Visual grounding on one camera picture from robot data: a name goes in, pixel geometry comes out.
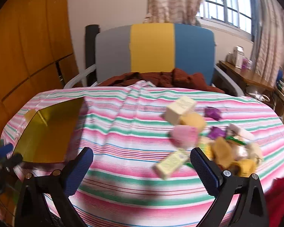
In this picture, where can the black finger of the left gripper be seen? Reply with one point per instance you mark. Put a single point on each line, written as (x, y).
(11, 162)

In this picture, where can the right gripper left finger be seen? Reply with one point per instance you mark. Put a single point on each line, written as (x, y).
(60, 184)

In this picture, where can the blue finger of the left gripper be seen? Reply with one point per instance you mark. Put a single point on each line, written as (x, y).
(6, 149)

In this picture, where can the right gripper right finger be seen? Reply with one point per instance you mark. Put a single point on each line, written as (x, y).
(250, 210)

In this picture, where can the purple snack packet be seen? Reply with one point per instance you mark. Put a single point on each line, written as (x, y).
(216, 132)
(213, 113)

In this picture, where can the green yellow snack packet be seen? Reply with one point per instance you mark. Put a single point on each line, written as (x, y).
(167, 166)

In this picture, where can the pink hair roller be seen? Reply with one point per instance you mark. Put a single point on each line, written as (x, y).
(184, 136)

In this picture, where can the yellow sponge block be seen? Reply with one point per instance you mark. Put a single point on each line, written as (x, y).
(195, 120)

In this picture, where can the cream cardboard box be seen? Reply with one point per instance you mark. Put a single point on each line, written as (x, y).
(178, 108)

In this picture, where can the yellow knitted sock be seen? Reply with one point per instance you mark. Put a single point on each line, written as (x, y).
(242, 168)

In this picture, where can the white eraser block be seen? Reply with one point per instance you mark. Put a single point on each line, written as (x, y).
(241, 132)

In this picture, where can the red cloth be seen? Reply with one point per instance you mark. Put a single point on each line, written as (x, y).
(275, 202)

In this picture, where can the gold metal tray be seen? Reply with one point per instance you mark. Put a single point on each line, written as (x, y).
(47, 136)

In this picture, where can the striped pink green tablecloth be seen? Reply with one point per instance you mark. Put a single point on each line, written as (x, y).
(126, 129)

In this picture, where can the wooden wardrobe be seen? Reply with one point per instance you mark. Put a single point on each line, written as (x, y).
(36, 52)

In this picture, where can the wooden side desk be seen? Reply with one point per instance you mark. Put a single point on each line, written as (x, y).
(248, 77)

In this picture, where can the black rolled mat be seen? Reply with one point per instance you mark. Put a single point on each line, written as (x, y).
(91, 32)

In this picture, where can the grey yellow blue chair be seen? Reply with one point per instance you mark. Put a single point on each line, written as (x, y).
(158, 48)

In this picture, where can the dark red jacket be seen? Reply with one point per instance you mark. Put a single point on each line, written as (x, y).
(175, 79)

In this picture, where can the white carton on desk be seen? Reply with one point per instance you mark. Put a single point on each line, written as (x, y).
(238, 56)

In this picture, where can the window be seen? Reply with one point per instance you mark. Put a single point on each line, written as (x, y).
(236, 13)

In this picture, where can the floral curtain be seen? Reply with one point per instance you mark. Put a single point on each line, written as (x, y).
(173, 11)

